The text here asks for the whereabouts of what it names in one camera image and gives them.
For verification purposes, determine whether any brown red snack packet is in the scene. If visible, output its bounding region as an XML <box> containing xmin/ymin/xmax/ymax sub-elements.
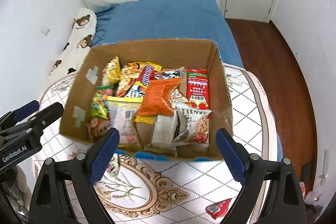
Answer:
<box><xmin>87</xmin><ymin>117</ymin><xmax>110</xmax><ymax>143</ymax></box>

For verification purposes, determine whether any fruit candy bag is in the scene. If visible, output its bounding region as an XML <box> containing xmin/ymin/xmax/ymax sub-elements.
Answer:
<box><xmin>91</xmin><ymin>85</ymin><xmax>113</xmax><ymax>119</ymax></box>

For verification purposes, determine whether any white cranberry cookie packet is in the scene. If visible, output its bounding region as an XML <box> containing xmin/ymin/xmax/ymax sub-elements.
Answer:
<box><xmin>172</xmin><ymin>103</ymin><xmax>212</xmax><ymax>148</ymax></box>

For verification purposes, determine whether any grey translucent snack packet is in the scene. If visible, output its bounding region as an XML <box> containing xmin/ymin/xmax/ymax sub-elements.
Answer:
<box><xmin>144</xmin><ymin>114</ymin><xmax>178</xmax><ymax>157</ymax></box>

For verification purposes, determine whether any orange snack packet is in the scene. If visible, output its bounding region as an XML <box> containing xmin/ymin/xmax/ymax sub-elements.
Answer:
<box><xmin>138</xmin><ymin>78</ymin><xmax>182</xmax><ymax>116</ymax></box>

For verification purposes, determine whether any yellow translucent snack packet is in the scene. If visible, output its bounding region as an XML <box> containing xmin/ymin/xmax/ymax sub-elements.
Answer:
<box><xmin>107</xmin><ymin>96</ymin><xmax>143</xmax><ymax>149</ymax></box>

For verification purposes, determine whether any pale green snack packet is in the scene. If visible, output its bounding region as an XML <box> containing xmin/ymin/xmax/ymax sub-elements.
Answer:
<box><xmin>106</xmin><ymin>153</ymin><xmax>120</xmax><ymax>178</ymax></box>

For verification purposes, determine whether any small red snack packet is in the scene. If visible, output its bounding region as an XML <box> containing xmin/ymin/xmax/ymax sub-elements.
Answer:
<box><xmin>206</xmin><ymin>198</ymin><xmax>232</xmax><ymax>219</ymax></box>

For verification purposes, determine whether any yellow panda snack packet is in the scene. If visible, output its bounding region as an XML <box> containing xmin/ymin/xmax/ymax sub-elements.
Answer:
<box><xmin>102</xmin><ymin>55</ymin><xmax>121</xmax><ymax>86</ymax></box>

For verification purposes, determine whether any bear print long pillow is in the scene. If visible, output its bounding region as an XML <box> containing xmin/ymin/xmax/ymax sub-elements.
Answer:
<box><xmin>49</xmin><ymin>8</ymin><xmax>97</xmax><ymax>82</ymax></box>

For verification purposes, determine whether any yellow instant noodle bag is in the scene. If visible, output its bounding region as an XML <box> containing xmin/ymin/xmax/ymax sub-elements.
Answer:
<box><xmin>116</xmin><ymin>61</ymin><xmax>162</xmax><ymax>98</ymax></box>

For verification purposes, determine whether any brown panda snack packet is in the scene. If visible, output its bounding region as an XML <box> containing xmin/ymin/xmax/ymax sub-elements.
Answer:
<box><xmin>154</xmin><ymin>68</ymin><xmax>185</xmax><ymax>80</ymax></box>

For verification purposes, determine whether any blue bed mattress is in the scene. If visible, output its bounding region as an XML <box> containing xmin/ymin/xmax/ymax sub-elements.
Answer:
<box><xmin>92</xmin><ymin>0</ymin><xmax>243</xmax><ymax>67</ymax></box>

